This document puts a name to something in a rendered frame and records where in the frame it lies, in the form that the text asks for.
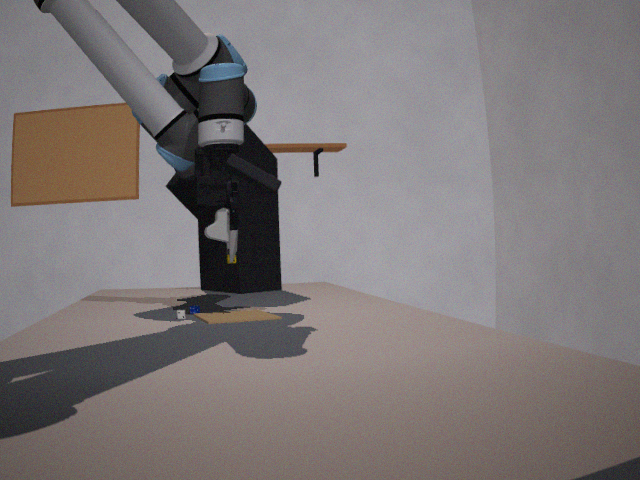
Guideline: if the tan flat mat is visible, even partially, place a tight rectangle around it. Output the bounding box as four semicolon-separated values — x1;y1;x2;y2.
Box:
193;310;282;324

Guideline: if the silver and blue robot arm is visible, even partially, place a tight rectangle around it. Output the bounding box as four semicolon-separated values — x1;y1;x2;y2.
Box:
34;0;281;194

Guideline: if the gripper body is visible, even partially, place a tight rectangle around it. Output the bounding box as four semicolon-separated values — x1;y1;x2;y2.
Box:
194;143;239;208

